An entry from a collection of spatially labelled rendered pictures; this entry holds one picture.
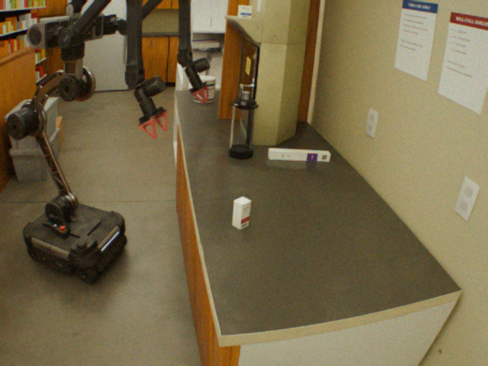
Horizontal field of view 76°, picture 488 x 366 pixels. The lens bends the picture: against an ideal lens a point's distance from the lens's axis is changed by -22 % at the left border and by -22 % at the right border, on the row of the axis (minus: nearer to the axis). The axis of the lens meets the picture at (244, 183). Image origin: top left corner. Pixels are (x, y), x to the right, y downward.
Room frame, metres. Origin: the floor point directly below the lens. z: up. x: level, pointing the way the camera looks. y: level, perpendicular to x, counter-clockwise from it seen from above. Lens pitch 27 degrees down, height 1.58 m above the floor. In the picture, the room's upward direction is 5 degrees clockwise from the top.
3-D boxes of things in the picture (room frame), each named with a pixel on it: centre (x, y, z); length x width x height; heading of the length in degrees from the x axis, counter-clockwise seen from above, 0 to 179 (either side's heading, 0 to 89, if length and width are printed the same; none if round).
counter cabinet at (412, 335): (1.61, -0.08, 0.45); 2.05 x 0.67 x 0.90; 14
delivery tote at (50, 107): (2.96, 2.05, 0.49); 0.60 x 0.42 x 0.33; 14
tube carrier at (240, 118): (1.50, 0.03, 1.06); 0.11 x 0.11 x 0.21
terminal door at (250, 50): (1.76, 0.03, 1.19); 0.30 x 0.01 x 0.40; 14
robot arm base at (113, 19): (2.01, 0.79, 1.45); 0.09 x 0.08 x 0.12; 168
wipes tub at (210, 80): (2.29, 0.29, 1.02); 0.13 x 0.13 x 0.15
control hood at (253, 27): (1.75, 0.08, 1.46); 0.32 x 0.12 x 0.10; 14
